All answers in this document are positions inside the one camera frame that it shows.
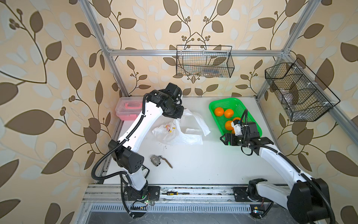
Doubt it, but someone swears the orange four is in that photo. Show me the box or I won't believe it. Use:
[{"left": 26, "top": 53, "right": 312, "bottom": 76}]
[{"left": 224, "top": 120, "right": 234, "bottom": 131}]

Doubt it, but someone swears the white printed plastic bag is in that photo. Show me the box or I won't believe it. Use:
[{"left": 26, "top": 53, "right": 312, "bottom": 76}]
[{"left": 152, "top": 109, "right": 211, "bottom": 145}]

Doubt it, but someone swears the orange two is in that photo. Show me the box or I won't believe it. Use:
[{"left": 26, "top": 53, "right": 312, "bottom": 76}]
[{"left": 224, "top": 109, "right": 235, "bottom": 119}]

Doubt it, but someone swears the orange one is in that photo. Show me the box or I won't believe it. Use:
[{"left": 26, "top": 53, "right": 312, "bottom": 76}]
[{"left": 214, "top": 107, "right": 225, "bottom": 117}]

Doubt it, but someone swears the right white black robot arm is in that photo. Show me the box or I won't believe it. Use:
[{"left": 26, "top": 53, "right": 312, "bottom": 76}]
[{"left": 220, "top": 120, "right": 336, "bottom": 224}]

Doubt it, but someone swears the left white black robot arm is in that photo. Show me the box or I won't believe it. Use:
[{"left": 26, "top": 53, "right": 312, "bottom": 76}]
[{"left": 91, "top": 83, "right": 184, "bottom": 202}]

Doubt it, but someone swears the green plastic basket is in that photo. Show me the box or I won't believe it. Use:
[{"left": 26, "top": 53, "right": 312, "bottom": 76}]
[{"left": 208, "top": 98, "right": 246, "bottom": 135}]

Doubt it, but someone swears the pink plastic storage box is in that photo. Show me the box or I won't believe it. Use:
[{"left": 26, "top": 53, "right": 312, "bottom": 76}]
[{"left": 115, "top": 97, "right": 143, "bottom": 121}]

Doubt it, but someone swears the yellow black screwdriver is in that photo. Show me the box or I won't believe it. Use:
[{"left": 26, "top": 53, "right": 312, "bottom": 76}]
[{"left": 165, "top": 191, "right": 190, "bottom": 196}]

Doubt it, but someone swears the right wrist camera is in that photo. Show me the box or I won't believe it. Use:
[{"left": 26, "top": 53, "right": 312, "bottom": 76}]
[{"left": 232, "top": 122, "right": 242, "bottom": 136}]

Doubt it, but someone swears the rear black wire basket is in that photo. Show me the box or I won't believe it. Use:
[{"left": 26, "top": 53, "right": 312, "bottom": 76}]
[{"left": 176, "top": 44, "right": 235, "bottom": 78}]

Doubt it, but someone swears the side black wire basket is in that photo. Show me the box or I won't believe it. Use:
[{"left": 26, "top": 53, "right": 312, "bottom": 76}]
[{"left": 265, "top": 58, "right": 341, "bottom": 122}]

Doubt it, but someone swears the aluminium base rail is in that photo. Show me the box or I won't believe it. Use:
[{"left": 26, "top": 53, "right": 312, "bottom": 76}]
[{"left": 82, "top": 184, "right": 271, "bottom": 214}]

